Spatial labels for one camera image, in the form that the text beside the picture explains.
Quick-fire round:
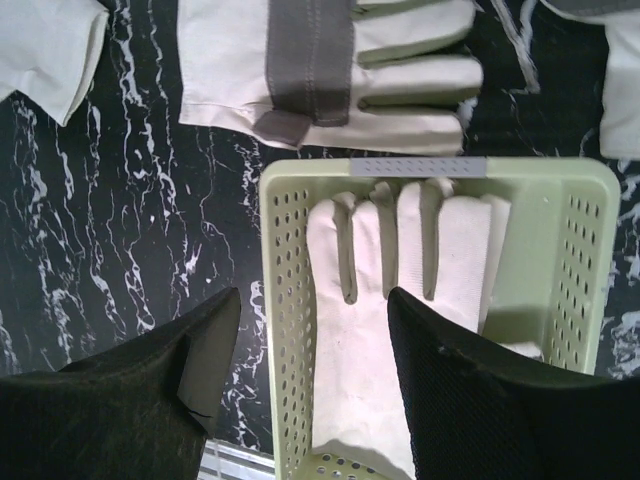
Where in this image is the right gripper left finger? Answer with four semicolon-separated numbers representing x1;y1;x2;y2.
1;288;241;479

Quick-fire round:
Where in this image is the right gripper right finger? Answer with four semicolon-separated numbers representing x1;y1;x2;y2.
387;288;639;479

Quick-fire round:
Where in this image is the pale green plastic storage basket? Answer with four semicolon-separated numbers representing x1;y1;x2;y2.
260;157;636;479

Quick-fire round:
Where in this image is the beige work glove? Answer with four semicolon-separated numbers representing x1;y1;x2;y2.
1;0;109;127

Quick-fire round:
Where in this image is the horizontal white grey work glove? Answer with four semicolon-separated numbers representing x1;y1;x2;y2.
177;1;483;156

